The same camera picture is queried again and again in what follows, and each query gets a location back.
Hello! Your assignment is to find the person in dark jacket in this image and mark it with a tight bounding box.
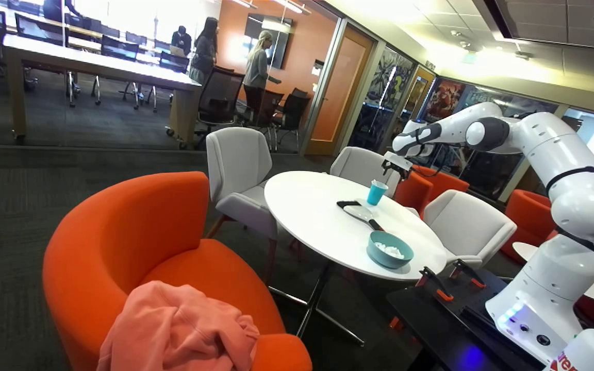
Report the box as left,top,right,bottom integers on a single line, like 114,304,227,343
190,17,218,84

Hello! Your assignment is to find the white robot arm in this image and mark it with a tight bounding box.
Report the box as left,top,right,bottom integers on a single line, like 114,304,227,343
385,101,594,371

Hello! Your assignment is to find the person in grey top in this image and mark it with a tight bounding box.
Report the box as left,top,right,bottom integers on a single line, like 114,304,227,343
243,31,273,120

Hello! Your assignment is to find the wooden glass door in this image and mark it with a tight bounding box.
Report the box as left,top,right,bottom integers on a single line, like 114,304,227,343
303,22,374,157

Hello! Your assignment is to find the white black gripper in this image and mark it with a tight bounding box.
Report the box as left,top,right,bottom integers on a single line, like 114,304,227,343
382,150,413,178

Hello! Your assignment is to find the person in black far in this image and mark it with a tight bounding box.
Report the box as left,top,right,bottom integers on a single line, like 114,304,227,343
172,26,193,55

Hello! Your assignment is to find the orange armchair far side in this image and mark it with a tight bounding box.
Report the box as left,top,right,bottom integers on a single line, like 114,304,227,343
394,165,471,213

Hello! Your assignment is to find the black office chair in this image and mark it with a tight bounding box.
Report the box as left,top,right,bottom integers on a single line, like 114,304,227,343
197,67,243,138

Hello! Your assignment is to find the orange armchair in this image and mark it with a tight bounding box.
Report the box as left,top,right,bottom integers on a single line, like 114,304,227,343
42,172,313,371
394,165,471,213

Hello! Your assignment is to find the teal bowl with white pieces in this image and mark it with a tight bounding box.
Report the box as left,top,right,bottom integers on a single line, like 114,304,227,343
368,232,414,271

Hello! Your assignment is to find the black orange clamp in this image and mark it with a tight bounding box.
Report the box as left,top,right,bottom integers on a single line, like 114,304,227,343
414,266,455,304

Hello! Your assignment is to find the grey chair at right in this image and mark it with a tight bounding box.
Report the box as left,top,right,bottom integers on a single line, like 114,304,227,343
331,147,400,195

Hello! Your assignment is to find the pink cloth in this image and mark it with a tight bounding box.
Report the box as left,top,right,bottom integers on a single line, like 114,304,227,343
97,280,261,371

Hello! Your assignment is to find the round white table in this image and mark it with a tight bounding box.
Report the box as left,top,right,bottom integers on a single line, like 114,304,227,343
263,169,459,347

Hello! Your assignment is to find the grey chair behind table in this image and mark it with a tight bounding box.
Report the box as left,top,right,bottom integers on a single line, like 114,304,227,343
207,127,277,239

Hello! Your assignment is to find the long wooden table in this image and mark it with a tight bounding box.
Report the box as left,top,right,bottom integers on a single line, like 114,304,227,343
3,35,203,148

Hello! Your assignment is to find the blue plastic cup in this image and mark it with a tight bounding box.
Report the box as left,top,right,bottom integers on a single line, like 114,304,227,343
368,180,389,206

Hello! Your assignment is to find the white scraper with black handle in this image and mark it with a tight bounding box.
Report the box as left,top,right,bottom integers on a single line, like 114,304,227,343
337,200,382,232

